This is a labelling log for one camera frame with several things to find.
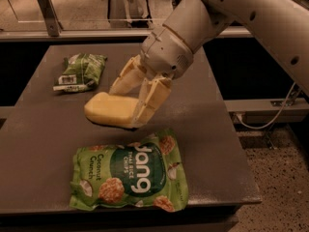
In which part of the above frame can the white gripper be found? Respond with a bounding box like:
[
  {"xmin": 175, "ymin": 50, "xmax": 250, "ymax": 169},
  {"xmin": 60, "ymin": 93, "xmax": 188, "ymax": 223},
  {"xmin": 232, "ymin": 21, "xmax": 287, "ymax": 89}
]
[{"xmin": 109, "ymin": 26, "xmax": 193, "ymax": 128}]

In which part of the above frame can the yellow sponge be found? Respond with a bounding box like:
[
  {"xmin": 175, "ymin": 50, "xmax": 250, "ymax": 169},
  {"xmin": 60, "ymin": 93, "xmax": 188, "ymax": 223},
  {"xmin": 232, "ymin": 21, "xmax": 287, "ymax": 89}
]
[{"xmin": 84, "ymin": 92, "xmax": 138, "ymax": 129}]

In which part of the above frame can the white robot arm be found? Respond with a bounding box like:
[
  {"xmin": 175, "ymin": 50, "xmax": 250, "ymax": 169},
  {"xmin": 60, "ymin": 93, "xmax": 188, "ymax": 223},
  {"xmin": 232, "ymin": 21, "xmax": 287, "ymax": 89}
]
[{"xmin": 109, "ymin": 0, "xmax": 309, "ymax": 129}]

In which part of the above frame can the small crumpled green bag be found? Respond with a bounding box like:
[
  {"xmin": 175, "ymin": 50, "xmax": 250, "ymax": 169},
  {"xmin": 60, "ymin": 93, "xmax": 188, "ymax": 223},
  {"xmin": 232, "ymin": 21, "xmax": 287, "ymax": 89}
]
[{"xmin": 53, "ymin": 53, "xmax": 107, "ymax": 93}]

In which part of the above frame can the green rice chip bag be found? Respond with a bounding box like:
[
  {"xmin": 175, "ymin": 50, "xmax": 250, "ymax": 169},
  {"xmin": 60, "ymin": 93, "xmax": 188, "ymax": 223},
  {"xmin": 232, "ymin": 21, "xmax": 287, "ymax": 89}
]
[{"xmin": 70, "ymin": 129, "xmax": 188, "ymax": 213}]

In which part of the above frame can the glass barrier panel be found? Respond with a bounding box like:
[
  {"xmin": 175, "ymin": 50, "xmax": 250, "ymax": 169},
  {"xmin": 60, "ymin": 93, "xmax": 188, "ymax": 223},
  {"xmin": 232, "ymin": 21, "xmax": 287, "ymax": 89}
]
[{"xmin": 0, "ymin": 0, "xmax": 175, "ymax": 32}]

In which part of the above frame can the left metal bracket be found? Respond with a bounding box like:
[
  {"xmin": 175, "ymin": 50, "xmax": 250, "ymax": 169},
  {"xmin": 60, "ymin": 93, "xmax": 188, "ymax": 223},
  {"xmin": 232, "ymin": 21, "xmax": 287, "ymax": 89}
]
[{"xmin": 37, "ymin": 0, "xmax": 61, "ymax": 37}]

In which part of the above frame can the white cable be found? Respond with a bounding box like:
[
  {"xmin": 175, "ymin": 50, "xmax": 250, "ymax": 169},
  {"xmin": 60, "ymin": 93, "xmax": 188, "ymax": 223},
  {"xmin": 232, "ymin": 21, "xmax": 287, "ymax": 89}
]
[{"xmin": 236, "ymin": 81, "xmax": 297, "ymax": 131}]

